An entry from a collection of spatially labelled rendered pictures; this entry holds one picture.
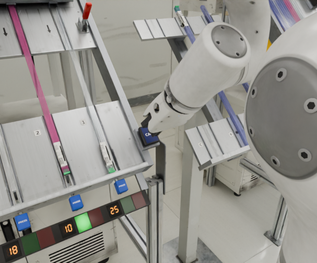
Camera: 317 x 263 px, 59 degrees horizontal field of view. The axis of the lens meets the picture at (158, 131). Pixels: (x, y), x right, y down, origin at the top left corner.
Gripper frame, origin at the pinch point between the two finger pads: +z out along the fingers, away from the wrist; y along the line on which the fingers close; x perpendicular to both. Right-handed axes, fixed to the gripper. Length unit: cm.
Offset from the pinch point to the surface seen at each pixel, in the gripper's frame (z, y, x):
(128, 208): 9.5, -10.4, -14.8
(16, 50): 8.5, -23.6, 32.5
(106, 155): 6.6, -11.6, -1.4
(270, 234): 64, 71, -51
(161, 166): 12.0, 3.5, -7.5
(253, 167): 52, 71, -17
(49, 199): 6.4, -26.5, -7.0
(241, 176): 68, 75, -19
